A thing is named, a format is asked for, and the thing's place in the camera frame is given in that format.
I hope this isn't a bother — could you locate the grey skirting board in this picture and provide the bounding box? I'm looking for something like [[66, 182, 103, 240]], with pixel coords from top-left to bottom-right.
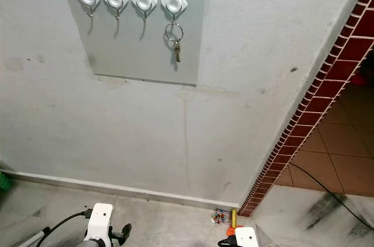
[[0, 168, 241, 209]]

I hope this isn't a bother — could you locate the silver rod black tip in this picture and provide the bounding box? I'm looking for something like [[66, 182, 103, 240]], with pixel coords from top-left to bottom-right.
[[16, 228, 51, 247]]

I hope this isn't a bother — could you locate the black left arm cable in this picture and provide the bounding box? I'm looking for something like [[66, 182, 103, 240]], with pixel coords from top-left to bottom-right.
[[44, 210, 91, 247]]

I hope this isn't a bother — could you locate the green plastic object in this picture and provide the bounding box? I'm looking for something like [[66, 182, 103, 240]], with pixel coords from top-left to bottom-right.
[[0, 171, 14, 193]]

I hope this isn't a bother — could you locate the small colourful wrapper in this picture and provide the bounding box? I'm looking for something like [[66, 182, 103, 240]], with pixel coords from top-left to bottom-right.
[[212, 208, 229, 225]]

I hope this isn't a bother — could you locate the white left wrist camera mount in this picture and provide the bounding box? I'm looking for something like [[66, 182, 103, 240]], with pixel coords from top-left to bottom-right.
[[84, 203, 114, 243]]

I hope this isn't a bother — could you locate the black floor cable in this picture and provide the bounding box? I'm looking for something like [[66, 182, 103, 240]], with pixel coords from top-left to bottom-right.
[[288, 162, 374, 231]]

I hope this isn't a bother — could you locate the silver key ring with keys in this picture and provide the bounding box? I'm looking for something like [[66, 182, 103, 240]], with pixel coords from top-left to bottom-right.
[[164, 22, 184, 64]]

